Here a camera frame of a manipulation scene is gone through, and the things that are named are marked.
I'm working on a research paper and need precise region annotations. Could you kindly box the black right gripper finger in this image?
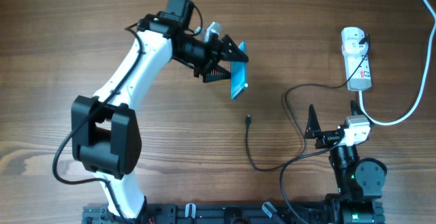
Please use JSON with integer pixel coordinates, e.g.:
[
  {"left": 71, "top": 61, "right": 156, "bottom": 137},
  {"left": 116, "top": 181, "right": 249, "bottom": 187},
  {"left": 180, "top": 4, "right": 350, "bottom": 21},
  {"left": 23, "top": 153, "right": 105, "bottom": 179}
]
[
  {"left": 305, "top": 104, "right": 322, "bottom": 139},
  {"left": 350, "top": 100, "right": 374, "bottom": 126}
]

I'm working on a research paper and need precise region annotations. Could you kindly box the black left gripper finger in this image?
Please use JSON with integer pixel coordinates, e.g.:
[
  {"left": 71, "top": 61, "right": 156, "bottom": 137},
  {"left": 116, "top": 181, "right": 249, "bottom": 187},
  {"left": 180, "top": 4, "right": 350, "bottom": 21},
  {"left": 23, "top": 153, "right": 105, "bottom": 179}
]
[
  {"left": 220, "top": 35, "right": 249, "bottom": 63},
  {"left": 202, "top": 65, "right": 231, "bottom": 83}
]

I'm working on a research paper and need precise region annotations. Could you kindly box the blue Galaxy smartphone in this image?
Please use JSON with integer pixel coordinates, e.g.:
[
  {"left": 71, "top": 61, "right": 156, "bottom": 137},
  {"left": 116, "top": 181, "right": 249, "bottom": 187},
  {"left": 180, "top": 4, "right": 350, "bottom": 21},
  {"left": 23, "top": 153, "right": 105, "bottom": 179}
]
[{"left": 231, "top": 61, "right": 249, "bottom": 99}]

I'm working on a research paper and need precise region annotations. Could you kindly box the black USB charging cable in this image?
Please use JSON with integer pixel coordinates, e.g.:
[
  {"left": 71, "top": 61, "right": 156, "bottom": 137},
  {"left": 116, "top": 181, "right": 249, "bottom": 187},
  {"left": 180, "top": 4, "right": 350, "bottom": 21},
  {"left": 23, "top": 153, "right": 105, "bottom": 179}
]
[{"left": 245, "top": 33, "right": 372, "bottom": 172}]

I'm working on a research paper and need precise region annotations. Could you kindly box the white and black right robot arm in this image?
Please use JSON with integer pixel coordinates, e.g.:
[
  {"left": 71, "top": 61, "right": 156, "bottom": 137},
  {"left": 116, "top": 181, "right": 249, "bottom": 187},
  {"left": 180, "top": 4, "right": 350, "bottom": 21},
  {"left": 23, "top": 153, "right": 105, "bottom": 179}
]
[{"left": 305, "top": 101, "right": 388, "bottom": 224}]

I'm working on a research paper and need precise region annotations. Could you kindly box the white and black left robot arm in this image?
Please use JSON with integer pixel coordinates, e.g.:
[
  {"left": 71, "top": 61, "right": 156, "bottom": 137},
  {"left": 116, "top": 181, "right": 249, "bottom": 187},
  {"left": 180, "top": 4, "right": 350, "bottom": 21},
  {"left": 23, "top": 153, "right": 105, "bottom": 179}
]
[{"left": 72, "top": 0, "right": 249, "bottom": 223}]

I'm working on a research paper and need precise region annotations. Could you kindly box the white USB charger plug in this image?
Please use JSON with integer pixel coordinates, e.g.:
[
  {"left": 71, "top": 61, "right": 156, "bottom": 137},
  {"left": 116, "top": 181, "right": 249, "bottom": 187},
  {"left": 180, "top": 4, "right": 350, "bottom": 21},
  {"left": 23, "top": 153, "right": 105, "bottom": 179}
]
[{"left": 342, "top": 37, "right": 369, "bottom": 57}]

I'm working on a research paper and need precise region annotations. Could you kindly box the white power strip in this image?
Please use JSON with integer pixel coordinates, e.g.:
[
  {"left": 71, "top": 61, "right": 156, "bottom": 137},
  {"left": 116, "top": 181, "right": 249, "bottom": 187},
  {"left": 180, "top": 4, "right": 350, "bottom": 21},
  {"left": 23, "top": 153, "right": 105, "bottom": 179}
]
[{"left": 341, "top": 27, "right": 372, "bottom": 92}]

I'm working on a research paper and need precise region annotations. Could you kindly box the white power strip cord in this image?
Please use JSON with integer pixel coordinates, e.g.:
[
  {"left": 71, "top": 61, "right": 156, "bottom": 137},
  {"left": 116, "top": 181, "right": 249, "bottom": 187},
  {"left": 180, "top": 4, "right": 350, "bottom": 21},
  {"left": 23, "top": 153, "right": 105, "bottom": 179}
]
[{"left": 358, "top": 0, "right": 436, "bottom": 127}]

